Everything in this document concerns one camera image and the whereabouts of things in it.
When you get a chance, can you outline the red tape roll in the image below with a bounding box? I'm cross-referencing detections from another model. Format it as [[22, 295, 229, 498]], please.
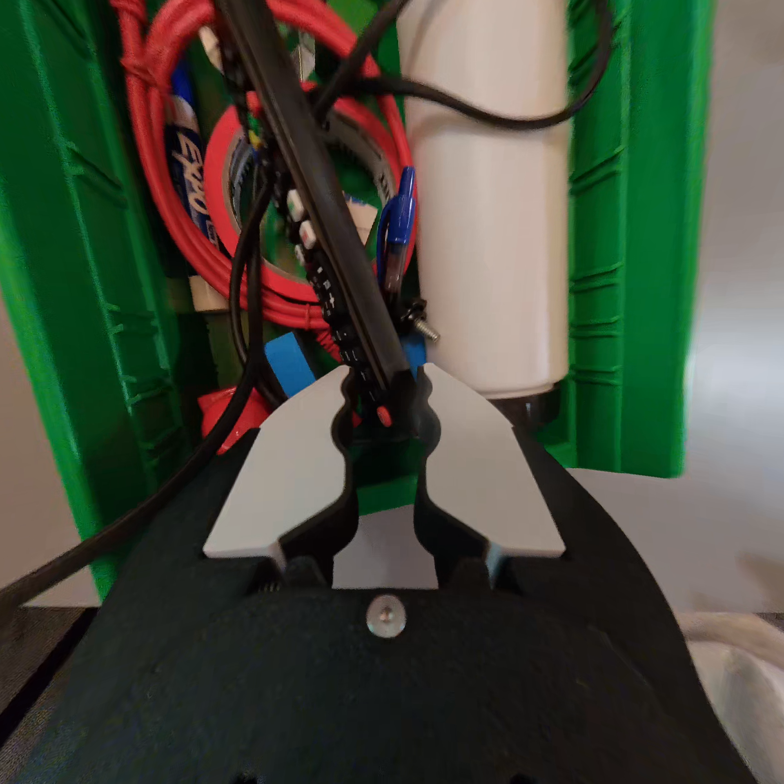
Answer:
[[203, 101, 408, 301]]

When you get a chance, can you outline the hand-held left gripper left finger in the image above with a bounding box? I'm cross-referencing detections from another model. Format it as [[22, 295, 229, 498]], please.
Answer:
[[202, 366, 361, 577]]

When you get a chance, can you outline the blue pen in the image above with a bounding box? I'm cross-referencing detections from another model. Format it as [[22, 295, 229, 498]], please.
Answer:
[[375, 167, 419, 292]]

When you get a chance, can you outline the blue tape roll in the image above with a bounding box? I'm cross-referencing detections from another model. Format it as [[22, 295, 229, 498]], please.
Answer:
[[263, 332, 428, 399]]

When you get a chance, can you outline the white cylindrical bottle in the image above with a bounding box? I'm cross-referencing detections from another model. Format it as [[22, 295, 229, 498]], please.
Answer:
[[395, 0, 573, 430]]

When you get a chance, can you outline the red plastic object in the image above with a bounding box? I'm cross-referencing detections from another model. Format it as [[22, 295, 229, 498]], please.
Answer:
[[197, 386, 261, 455]]

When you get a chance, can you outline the blue dry-erase marker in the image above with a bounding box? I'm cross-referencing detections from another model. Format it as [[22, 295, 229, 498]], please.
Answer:
[[162, 58, 236, 313]]

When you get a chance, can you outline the person's light grey sweatshirt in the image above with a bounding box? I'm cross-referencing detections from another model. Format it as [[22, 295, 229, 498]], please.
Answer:
[[674, 611, 784, 784]]

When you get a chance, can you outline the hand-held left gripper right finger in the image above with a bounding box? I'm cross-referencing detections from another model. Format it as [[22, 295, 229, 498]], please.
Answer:
[[414, 363, 566, 573]]

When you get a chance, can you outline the black remote control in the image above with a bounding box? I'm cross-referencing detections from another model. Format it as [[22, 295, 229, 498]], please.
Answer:
[[211, 0, 423, 439]]

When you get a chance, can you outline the metal screw with nut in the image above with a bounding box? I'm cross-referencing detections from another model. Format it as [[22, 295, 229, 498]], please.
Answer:
[[398, 297, 443, 344]]

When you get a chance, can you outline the green plastic bin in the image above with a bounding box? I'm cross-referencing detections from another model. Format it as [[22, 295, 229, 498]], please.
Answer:
[[0, 0, 717, 604]]

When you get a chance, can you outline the red cable coil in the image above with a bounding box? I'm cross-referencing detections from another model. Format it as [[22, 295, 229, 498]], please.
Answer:
[[109, 0, 420, 365]]

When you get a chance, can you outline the black cable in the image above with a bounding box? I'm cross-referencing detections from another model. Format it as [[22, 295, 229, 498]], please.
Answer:
[[0, 178, 273, 613], [300, 0, 616, 131]]

